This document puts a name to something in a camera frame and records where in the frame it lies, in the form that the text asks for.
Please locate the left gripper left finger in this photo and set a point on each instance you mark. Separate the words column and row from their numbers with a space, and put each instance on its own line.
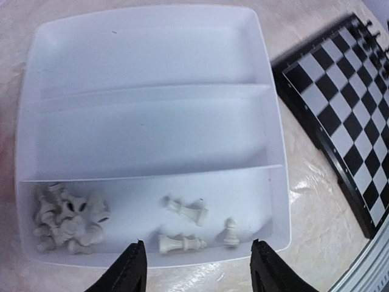
column 127, row 273

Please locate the white divided plastic tray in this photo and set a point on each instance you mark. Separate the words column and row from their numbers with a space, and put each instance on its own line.
column 141, row 103

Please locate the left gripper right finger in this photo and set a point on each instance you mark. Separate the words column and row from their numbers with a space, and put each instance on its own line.
column 269, row 272

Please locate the pile of white chess pieces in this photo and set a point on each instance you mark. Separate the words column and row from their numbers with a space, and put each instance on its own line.
column 65, row 219

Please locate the white chess piece in tray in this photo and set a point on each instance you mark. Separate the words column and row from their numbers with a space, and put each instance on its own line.
column 168, row 244
column 197, row 214
column 228, row 235

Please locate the black white chess board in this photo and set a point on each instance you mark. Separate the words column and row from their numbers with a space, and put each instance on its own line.
column 341, row 101

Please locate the row of black chess pieces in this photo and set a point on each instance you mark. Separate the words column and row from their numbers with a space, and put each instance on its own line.
column 379, row 56

